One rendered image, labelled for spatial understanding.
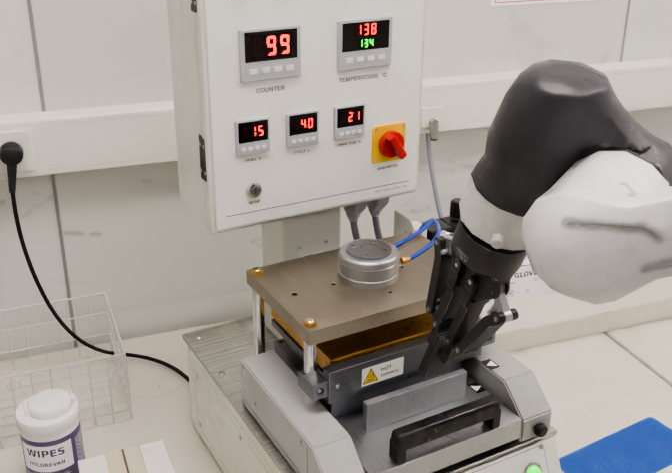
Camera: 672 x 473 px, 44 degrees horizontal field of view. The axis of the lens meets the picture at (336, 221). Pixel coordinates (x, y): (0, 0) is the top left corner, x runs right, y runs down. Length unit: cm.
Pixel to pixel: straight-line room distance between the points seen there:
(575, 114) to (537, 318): 98
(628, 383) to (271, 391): 76
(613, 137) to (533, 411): 47
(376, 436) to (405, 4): 57
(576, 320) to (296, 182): 75
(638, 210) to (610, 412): 91
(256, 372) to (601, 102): 58
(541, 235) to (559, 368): 96
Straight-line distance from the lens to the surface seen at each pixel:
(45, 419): 126
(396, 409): 105
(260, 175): 111
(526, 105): 73
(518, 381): 111
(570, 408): 151
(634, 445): 146
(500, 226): 79
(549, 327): 166
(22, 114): 151
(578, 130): 73
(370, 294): 104
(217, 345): 129
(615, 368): 164
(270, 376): 108
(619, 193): 67
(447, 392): 109
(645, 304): 179
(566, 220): 66
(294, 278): 108
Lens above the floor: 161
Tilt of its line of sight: 23 degrees down
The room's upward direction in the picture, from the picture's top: 1 degrees clockwise
